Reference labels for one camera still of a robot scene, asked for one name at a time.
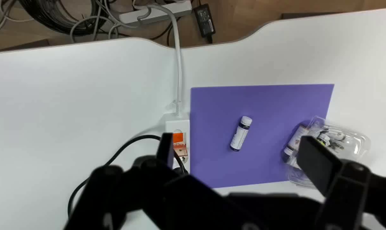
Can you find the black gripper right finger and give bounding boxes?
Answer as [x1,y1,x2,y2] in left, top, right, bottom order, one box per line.
[298,137,386,230]

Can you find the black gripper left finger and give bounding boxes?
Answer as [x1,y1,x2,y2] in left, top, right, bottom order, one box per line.
[63,132,228,230]

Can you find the clear plastic container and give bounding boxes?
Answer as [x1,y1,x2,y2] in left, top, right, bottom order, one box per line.
[282,116,370,188]

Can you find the purple paper sheet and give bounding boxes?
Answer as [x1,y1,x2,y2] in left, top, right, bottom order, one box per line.
[189,84,333,188]

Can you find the white small bottle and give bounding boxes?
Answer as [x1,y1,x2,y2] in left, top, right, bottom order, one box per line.
[229,116,252,151]

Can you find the white floor power strip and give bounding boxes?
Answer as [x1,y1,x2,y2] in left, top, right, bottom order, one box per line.
[118,0,192,24]

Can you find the black power adapter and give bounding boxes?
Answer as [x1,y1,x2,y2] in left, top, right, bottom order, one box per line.
[193,4,215,43]

